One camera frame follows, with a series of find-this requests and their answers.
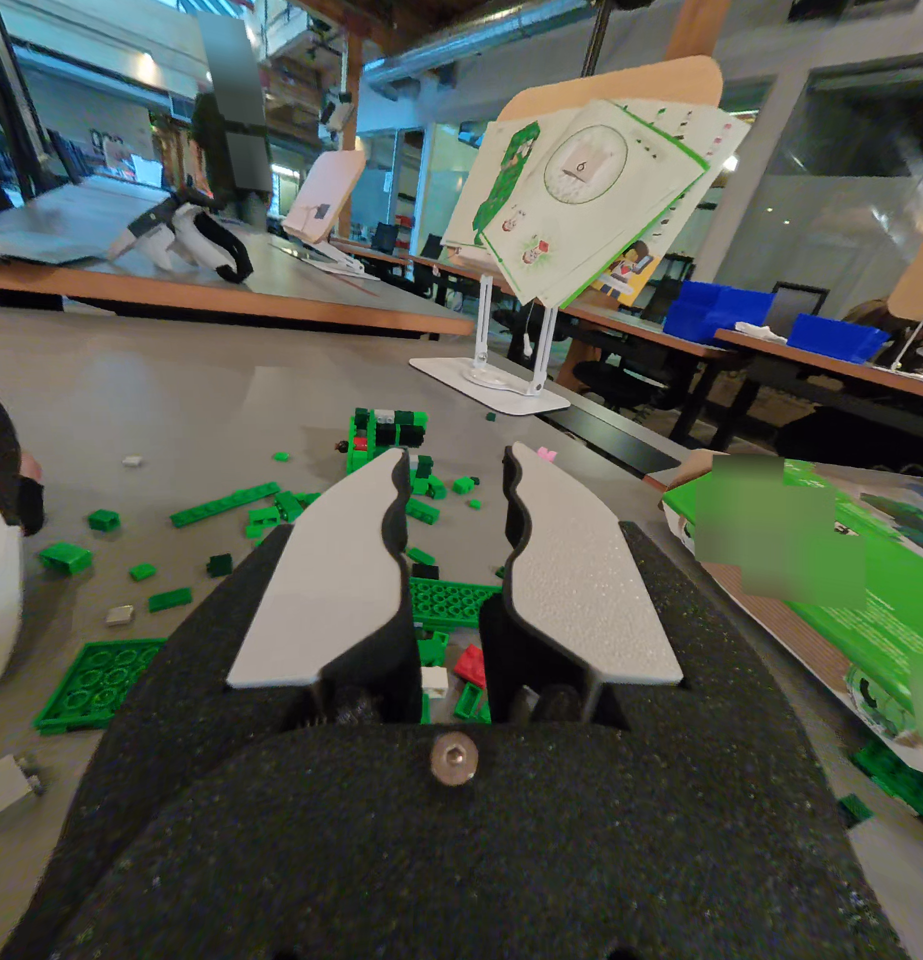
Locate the black and white device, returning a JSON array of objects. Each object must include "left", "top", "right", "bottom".
[{"left": 105, "top": 187, "right": 254, "bottom": 285}]

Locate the long green brick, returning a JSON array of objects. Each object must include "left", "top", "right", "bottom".
[{"left": 169, "top": 482, "right": 281, "bottom": 528}]

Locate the yellow toy box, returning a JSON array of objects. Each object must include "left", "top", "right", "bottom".
[{"left": 589, "top": 240, "right": 661, "bottom": 305}]

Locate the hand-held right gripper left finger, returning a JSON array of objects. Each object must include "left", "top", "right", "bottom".
[{"left": 226, "top": 448, "right": 424, "bottom": 725}]

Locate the light grey brick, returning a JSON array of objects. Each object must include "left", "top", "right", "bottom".
[{"left": 0, "top": 753, "right": 46, "bottom": 826}]

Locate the dark green brick build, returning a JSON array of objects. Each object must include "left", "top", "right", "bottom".
[{"left": 346, "top": 408, "right": 429, "bottom": 474}]

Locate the grey desk with wooden edge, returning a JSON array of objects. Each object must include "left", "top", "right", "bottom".
[{"left": 0, "top": 176, "right": 474, "bottom": 339}]

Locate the black monitor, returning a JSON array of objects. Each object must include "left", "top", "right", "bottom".
[{"left": 769, "top": 281, "right": 830, "bottom": 339}]

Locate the black desk cable cover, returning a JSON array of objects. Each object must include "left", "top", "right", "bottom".
[{"left": 536, "top": 405, "right": 684, "bottom": 481}]

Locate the green toy box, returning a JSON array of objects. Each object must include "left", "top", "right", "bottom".
[{"left": 660, "top": 450, "right": 923, "bottom": 777}]

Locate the black office chair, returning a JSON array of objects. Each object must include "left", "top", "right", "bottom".
[{"left": 574, "top": 360, "right": 680, "bottom": 410}]

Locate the green wedge brick plate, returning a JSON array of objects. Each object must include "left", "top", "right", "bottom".
[{"left": 409, "top": 577, "right": 504, "bottom": 631}]

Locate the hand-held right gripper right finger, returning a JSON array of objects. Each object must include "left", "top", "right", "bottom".
[{"left": 480, "top": 442, "right": 684, "bottom": 721}]

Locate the blue storage bin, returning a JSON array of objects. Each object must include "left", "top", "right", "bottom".
[
  {"left": 787, "top": 313, "right": 892, "bottom": 366},
  {"left": 662, "top": 281, "right": 776, "bottom": 346}
]

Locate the green rectangular brick plate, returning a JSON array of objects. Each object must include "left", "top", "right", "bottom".
[{"left": 32, "top": 637, "right": 166, "bottom": 736}]

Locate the wooden office desk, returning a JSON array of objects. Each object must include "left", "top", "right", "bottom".
[{"left": 712, "top": 327, "right": 923, "bottom": 459}]

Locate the white stand with instruction booklet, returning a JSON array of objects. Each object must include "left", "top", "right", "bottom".
[{"left": 334, "top": 240, "right": 748, "bottom": 444}]

